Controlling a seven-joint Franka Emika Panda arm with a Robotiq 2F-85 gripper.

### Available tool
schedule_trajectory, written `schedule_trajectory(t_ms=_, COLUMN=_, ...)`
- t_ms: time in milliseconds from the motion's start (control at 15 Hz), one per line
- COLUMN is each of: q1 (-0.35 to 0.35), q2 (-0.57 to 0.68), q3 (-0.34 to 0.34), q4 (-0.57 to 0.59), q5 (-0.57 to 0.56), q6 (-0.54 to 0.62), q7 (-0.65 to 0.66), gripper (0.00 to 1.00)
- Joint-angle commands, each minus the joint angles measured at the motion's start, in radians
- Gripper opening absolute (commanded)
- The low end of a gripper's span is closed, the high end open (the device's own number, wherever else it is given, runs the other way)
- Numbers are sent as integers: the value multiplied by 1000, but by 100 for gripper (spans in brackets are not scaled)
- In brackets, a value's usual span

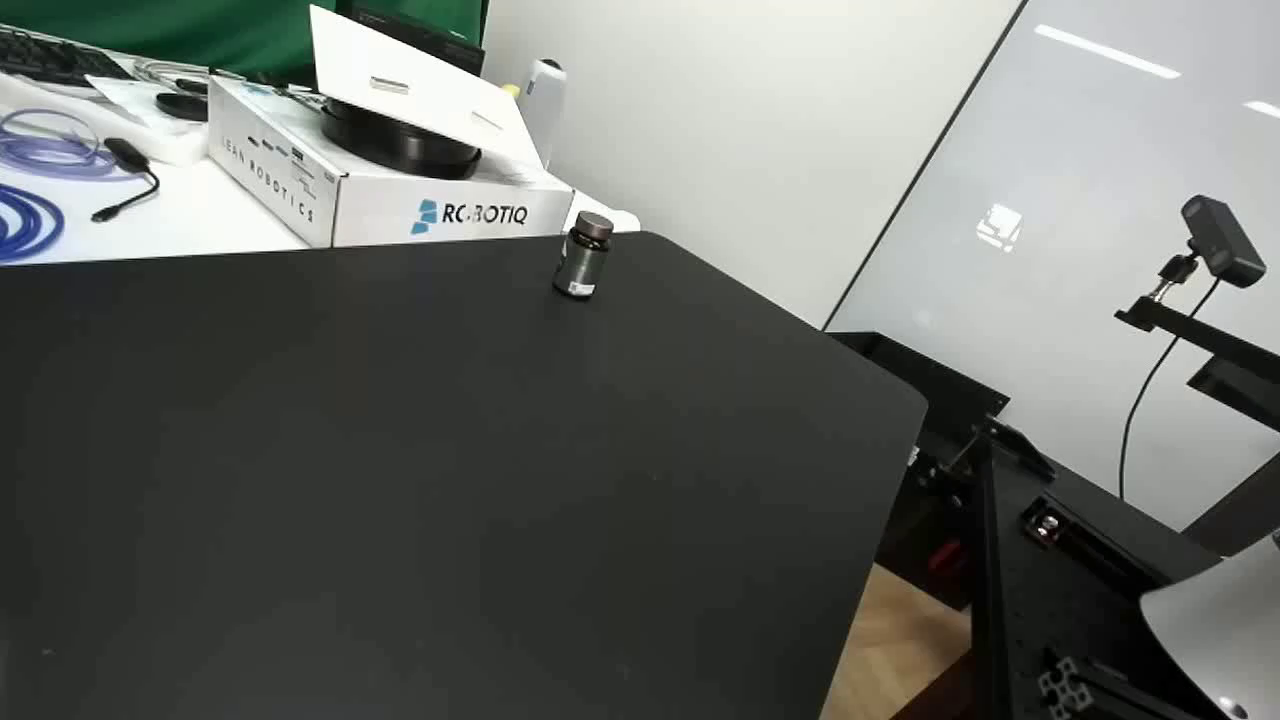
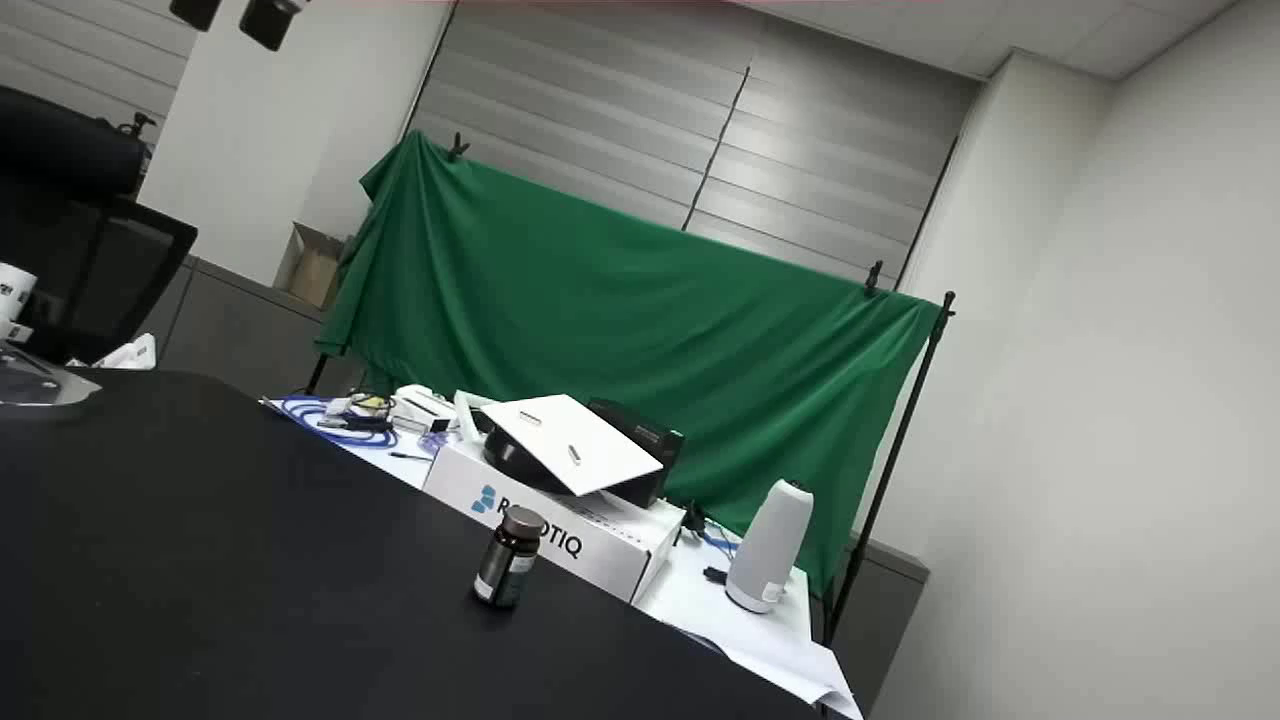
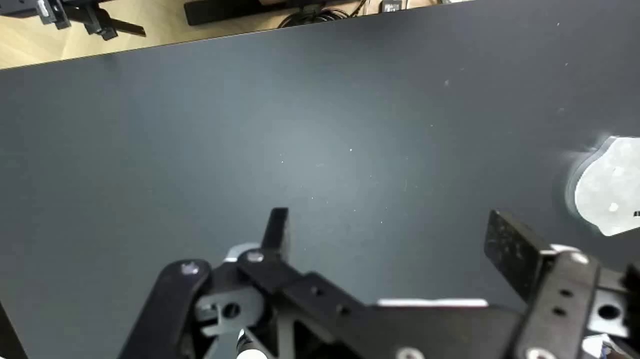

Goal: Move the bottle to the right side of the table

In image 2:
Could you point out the small dark glass bottle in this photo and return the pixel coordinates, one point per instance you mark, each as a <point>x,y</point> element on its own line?
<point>510,559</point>

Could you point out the white paper sheet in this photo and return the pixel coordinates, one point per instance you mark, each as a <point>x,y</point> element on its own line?
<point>560,444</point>

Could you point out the white Robotiq cardboard box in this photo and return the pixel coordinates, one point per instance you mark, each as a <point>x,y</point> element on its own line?
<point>604,543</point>

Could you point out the green backdrop cloth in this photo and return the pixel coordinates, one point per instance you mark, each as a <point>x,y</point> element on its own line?
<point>484,281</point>

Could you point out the black backdrop stand pole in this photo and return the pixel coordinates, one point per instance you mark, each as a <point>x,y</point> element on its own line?
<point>839,602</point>

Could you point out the brown cardboard box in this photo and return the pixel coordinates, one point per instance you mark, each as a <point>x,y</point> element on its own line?
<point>310,265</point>

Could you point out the black office chair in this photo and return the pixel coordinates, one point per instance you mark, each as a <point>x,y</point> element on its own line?
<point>74,221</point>

